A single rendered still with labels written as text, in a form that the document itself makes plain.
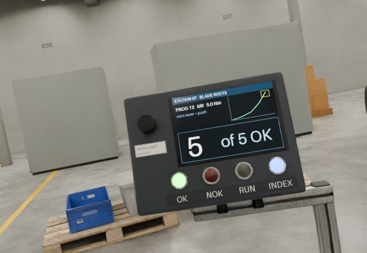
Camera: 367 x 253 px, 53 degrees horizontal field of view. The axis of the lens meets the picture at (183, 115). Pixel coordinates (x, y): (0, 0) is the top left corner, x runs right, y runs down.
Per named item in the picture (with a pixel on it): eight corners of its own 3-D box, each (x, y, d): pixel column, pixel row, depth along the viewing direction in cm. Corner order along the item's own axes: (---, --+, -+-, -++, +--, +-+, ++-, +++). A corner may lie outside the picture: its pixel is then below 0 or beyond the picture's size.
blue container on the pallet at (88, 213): (109, 205, 392) (106, 185, 391) (115, 222, 334) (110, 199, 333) (70, 215, 382) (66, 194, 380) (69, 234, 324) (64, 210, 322)
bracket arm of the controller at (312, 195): (329, 196, 64) (326, 180, 64) (335, 202, 61) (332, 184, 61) (195, 216, 66) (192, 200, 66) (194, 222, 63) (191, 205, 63)
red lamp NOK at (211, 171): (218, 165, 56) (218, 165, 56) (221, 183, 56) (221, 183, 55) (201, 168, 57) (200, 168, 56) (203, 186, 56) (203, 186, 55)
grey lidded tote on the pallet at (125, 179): (156, 193, 406) (151, 164, 404) (169, 208, 348) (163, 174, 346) (118, 203, 394) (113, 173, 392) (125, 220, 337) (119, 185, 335)
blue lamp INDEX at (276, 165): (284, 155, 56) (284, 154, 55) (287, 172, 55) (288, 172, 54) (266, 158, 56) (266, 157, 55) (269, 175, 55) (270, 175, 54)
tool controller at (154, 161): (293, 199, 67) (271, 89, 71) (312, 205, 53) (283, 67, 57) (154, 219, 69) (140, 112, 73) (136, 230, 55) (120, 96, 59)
